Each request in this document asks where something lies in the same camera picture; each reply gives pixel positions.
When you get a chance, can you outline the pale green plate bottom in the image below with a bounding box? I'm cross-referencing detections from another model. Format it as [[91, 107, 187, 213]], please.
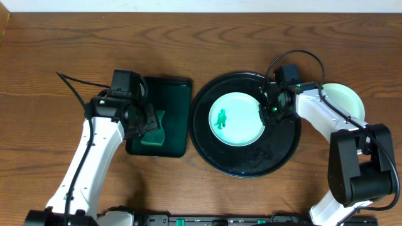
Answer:
[[323, 83, 366, 121]]

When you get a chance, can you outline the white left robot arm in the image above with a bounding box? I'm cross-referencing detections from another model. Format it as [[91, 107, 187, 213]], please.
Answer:
[[24, 70, 161, 226]]

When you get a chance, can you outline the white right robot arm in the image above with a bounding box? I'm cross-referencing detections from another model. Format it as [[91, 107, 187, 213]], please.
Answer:
[[260, 65, 401, 225]]

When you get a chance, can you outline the pale green plate top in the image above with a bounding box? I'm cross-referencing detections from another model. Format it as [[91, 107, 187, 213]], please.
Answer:
[[208, 92, 265, 147]]

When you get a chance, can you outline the green wavy sponge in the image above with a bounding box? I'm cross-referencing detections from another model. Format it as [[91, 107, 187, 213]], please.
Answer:
[[141, 110, 165, 147]]

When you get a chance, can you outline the pale green plate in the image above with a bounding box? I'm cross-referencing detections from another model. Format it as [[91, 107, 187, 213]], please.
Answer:
[[323, 83, 366, 121], [208, 92, 265, 147]]

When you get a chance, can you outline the black rectangular tray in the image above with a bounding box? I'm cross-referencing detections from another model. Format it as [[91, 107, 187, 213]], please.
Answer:
[[126, 77, 192, 158]]

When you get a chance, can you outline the black round tray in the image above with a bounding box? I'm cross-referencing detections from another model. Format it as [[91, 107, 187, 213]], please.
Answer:
[[188, 72, 302, 178]]

